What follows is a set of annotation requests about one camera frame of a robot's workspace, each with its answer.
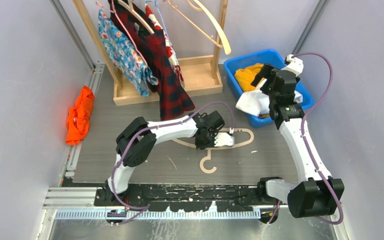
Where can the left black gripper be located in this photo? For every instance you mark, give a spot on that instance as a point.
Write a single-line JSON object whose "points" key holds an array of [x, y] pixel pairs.
{"points": [[199, 145]]}

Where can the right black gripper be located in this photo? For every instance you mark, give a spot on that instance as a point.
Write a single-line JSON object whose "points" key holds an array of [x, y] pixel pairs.
{"points": [[264, 73]]}

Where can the yellow skirt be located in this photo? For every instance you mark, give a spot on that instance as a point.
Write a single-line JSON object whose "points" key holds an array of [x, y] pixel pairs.
{"points": [[245, 76]]}

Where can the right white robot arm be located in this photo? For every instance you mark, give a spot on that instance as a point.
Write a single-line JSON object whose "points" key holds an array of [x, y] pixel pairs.
{"points": [[317, 194]]}

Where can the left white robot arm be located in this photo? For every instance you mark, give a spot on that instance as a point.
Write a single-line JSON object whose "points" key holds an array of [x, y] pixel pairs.
{"points": [[135, 143]]}

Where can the beige hanger under plaid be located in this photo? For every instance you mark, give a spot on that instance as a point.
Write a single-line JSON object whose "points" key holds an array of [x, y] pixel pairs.
{"points": [[128, 4]]}

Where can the blue plastic bin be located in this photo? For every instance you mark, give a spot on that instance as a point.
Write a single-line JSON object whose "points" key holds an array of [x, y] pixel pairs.
{"points": [[304, 100]]}

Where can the red black plaid dress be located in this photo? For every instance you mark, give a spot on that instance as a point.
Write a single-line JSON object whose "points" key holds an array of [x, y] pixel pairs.
{"points": [[173, 99]]}

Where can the wooden clothes rack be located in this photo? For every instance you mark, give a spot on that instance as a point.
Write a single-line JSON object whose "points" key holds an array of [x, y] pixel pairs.
{"points": [[200, 73]]}

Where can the blue floral garment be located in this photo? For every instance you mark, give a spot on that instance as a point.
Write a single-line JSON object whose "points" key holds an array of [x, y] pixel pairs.
{"points": [[124, 55]]}

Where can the red white floral garment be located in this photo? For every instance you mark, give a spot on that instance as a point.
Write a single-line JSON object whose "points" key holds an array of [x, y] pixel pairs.
{"points": [[173, 60]]}

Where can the orange cloth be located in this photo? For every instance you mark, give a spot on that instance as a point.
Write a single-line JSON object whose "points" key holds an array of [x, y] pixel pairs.
{"points": [[78, 120]]}

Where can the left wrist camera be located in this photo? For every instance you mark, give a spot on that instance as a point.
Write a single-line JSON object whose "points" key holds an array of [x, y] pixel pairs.
{"points": [[224, 139]]}

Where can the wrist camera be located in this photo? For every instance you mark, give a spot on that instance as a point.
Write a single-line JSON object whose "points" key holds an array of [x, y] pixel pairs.
{"points": [[224, 139], [294, 65]]}

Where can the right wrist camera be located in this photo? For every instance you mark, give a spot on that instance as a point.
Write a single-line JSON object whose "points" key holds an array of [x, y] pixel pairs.
{"points": [[294, 65]]}

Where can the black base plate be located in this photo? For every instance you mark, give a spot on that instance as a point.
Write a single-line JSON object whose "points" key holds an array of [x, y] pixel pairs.
{"points": [[186, 197]]}

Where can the blue wire hanger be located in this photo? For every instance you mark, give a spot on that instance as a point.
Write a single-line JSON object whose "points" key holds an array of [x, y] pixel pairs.
{"points": [[158, 23]]}

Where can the pink wire hanger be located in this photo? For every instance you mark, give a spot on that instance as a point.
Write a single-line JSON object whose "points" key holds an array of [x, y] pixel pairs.
{"points": [[114, 11]]}

